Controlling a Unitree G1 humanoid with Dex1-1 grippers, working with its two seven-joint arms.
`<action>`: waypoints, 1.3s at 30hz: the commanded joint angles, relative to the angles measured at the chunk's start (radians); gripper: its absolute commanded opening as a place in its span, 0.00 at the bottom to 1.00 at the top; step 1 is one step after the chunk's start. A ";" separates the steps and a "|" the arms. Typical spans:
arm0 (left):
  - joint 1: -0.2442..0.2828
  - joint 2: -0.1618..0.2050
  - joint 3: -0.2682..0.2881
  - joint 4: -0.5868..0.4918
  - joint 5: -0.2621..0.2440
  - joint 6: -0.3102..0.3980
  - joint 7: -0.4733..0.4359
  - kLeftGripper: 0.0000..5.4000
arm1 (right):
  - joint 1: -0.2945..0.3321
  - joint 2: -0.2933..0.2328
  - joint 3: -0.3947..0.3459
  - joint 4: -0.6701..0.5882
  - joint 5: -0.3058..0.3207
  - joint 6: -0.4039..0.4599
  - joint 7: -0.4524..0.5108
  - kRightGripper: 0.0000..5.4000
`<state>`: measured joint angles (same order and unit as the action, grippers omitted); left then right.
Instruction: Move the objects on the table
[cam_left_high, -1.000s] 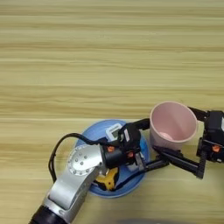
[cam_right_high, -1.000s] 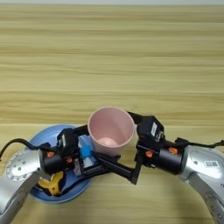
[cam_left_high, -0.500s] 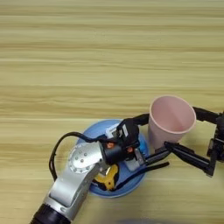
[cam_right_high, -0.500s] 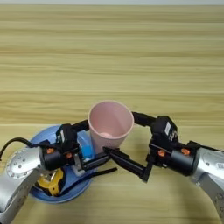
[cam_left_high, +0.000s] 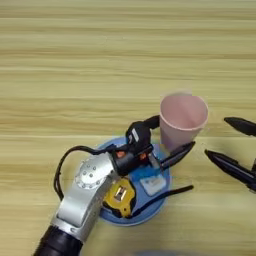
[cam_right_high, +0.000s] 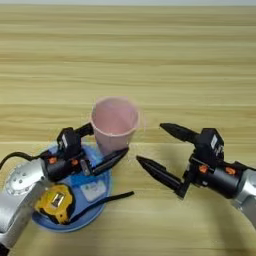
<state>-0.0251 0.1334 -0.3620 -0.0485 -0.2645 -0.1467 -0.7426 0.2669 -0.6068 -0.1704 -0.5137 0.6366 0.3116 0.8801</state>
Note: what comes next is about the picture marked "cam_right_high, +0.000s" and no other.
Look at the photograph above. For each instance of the white remote control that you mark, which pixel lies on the white remote control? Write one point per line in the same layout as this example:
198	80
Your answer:
95	191

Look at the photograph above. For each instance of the gripper small black box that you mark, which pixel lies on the gripper small black box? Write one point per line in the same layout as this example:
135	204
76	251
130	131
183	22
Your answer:
69	142
210	143

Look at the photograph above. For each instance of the blue rectangular block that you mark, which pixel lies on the blue rectangular block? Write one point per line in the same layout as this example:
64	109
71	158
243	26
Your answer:
83	180

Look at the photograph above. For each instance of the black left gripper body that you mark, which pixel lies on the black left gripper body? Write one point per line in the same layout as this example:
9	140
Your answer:
63	166

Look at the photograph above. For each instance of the left gripper small black box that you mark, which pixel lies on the left gripper small black box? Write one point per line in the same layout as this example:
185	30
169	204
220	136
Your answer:
69	142

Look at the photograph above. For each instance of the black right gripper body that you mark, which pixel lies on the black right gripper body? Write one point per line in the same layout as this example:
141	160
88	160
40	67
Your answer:
216	178

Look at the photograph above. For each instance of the pink plastic cup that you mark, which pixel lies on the pink plastic cup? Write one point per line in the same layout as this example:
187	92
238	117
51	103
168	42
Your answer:
115	126

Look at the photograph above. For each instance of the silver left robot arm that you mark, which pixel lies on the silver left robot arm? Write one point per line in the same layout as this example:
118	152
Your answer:
20	193

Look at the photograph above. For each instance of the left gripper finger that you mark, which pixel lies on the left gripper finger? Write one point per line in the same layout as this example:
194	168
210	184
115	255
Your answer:
111	159
85	129

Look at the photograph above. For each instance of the right gripper small black box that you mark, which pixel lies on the right gripper small black box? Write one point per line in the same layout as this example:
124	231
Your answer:
210	143

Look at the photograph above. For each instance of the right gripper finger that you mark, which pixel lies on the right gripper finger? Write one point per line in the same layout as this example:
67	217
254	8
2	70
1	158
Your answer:
158	171
180	131

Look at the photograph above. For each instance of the blue round plate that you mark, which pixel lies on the blue round plate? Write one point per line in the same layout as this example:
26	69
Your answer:
83	206

